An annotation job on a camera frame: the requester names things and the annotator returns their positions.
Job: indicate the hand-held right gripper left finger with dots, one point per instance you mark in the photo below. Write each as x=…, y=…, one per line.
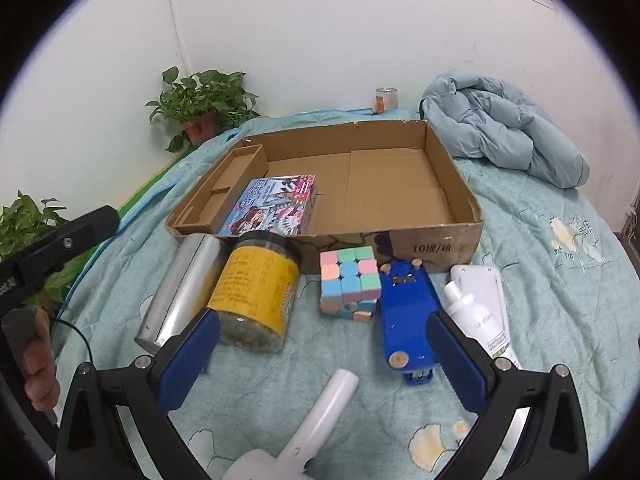
x=187, y=360

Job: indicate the colourful printed toy box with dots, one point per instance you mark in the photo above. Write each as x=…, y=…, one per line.
x=275, y=205

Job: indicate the leafy green plant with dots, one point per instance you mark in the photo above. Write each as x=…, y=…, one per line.
x=25, y=220

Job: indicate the cardboard box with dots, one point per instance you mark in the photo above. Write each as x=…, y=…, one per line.
x=390, y=195

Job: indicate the silver metal cylinder tin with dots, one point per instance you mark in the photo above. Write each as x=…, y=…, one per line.
x=175, y=290

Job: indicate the potted green plant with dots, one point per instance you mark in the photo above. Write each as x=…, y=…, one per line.
x=200, y=95

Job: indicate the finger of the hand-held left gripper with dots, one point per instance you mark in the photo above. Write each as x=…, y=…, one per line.
x=65, y=242

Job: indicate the light green printed quilt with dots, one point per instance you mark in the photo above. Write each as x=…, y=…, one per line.
x=550, y=285

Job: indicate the small orange label jar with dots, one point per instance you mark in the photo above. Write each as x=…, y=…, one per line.
x=386, y=101

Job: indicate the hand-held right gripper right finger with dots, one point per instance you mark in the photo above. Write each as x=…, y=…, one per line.
x=457, y=360

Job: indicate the light blue down jacket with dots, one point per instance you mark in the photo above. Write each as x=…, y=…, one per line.
x=500, y=125

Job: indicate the dark object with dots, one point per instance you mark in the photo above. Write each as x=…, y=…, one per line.
x=631, y=220

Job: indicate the white flat plastic device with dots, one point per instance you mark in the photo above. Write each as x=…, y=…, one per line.
x=480, y=277

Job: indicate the person's left hand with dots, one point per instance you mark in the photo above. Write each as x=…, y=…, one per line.
x=42, y=380

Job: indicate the pastel puzzle cube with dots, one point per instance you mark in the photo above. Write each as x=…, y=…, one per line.
x=350, y=280

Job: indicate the green sheet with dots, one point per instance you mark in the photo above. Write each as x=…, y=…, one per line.
x=145, y=190

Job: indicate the white squeeze bottle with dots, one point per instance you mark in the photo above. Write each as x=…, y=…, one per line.
x=475, y=320

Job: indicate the yellow label clear jar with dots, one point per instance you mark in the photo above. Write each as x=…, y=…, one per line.
x=255, y=285

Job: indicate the white handheld vacuum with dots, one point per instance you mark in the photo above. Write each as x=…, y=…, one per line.
x=325, y=410

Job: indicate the blue long-arm stapler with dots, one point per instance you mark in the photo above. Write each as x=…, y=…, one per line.
x=405, y=310

